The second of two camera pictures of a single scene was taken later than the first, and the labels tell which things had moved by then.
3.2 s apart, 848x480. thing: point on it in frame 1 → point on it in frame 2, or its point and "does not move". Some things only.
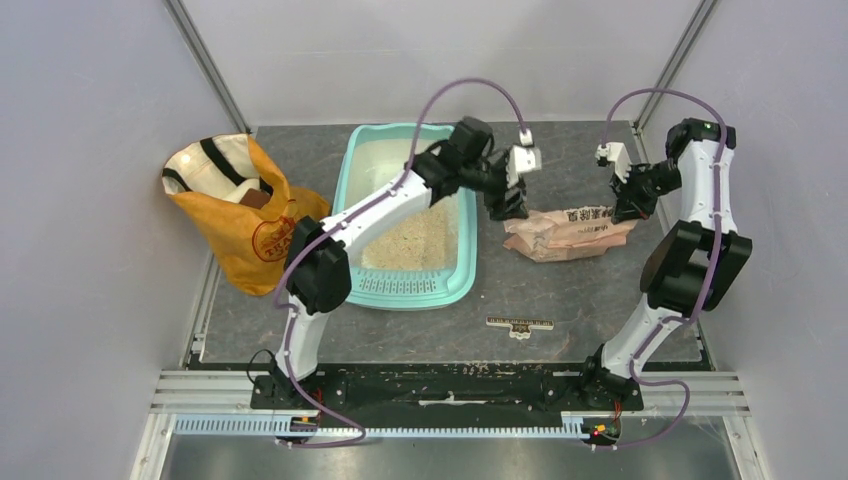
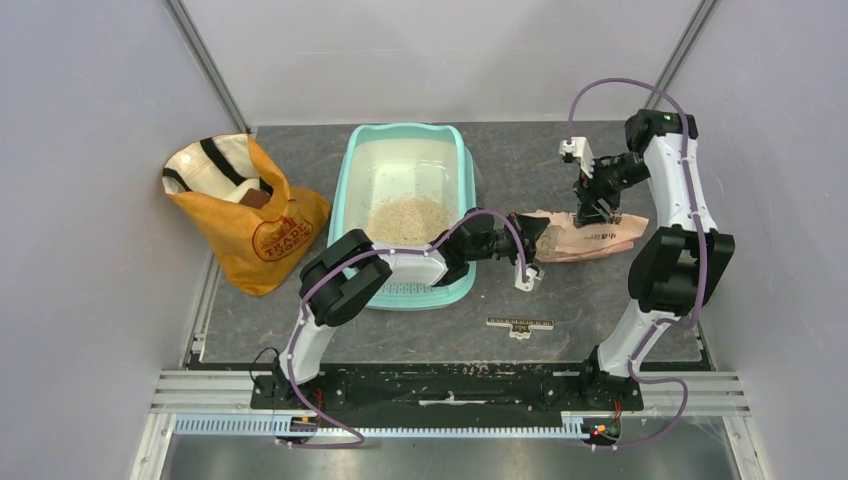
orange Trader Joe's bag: [242, 205] does not move
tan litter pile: [425, 241] does not move
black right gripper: [629, 206] → [589, 192]
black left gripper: [498, 209] → [529, 230]
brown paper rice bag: [567, 233] does not move
